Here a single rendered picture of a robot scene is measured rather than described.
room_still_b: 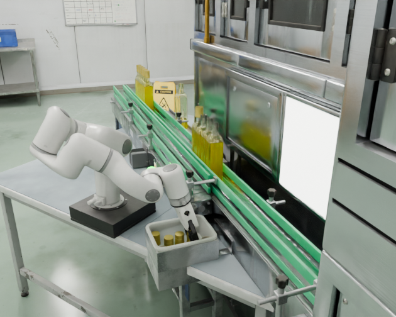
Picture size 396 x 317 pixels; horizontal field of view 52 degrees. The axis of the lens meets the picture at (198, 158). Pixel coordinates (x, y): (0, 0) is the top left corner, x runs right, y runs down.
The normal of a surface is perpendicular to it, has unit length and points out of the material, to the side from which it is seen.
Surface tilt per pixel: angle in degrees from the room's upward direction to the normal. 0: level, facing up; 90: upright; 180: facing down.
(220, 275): 0
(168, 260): 90
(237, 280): 0
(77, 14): 90
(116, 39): 90
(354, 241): 90
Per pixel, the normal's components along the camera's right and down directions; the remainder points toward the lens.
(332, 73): -0.94, 0.14
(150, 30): 0.35, 0.36
